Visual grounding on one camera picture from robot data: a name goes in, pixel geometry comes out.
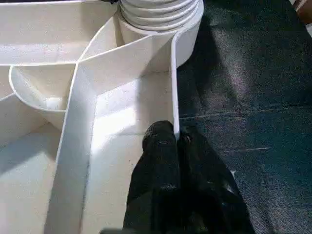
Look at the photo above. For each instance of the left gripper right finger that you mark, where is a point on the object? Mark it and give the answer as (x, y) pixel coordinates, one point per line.
(209, 195)

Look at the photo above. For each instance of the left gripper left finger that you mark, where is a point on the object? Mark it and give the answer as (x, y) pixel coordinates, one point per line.
(156, 185)

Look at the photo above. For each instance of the white plastic table top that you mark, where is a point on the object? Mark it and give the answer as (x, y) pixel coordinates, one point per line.
(48, 122)

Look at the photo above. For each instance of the white plastic table leg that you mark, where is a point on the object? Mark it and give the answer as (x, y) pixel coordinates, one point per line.
(161, 12)

